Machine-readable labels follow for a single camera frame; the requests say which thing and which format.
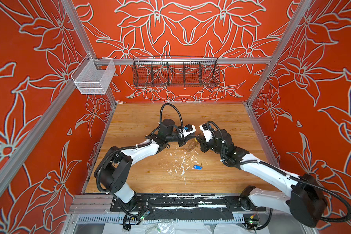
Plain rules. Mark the black wire mesh basket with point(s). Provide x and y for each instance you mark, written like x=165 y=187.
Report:
x=175 y=74

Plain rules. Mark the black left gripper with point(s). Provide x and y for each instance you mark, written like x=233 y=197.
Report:
x=181 y=142

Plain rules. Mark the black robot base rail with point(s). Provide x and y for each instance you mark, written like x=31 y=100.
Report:
x=91 y=212

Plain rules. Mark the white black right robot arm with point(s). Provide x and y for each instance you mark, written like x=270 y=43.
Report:
x=300 y=196

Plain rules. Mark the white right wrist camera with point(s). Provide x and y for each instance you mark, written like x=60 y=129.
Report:
x=206 y=132

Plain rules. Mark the aluminium frame corner post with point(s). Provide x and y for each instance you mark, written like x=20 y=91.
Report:
x=75 y=20
x=292 y=25

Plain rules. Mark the aluminium frame corner post right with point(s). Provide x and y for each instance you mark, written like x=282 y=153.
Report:
x=292 y=25

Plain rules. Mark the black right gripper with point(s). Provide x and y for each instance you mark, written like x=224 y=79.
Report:
x=203 y=144

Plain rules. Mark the aluminium frame corner post left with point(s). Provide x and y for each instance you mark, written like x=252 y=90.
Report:
x=75 y=20

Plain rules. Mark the clear acrylic basket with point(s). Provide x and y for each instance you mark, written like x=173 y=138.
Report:
x=93 y=76

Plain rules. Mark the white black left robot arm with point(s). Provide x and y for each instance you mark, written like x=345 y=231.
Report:
x=112 y=172

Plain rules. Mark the aluminium horizontal back rail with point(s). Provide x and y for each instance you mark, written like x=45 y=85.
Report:
x=265 y=60

